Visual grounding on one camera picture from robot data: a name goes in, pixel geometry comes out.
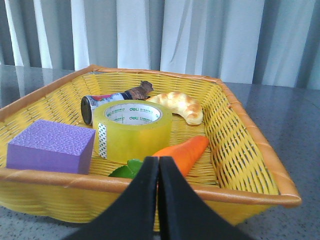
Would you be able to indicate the purple foam block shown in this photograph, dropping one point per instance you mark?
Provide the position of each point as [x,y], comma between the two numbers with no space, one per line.
[53,147]

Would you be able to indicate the small labelled bottle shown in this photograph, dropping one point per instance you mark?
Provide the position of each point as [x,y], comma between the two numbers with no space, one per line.
[90,102]

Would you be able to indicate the brown toy bear figure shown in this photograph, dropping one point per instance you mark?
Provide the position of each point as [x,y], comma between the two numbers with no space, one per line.
[140,92]

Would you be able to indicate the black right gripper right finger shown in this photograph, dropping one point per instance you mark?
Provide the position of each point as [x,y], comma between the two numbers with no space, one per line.
[183,215]

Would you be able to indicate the toy croissant bread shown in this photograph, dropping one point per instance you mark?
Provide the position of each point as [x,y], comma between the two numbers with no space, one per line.
[182,104]

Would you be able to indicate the grey white curtain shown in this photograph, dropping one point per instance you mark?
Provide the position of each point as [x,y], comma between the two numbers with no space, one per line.
[269,42]

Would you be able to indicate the yellow woven basket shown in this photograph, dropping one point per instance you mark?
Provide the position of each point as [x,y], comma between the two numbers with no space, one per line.
[238,176]

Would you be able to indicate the orange toy carrot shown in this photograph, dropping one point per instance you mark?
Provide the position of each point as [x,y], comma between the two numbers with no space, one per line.
[184,154]

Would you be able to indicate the yellow clear tape roll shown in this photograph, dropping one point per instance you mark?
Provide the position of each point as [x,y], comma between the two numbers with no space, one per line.
[130,129]

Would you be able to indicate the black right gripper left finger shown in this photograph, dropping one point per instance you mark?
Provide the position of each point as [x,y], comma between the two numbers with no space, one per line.
[132,215]

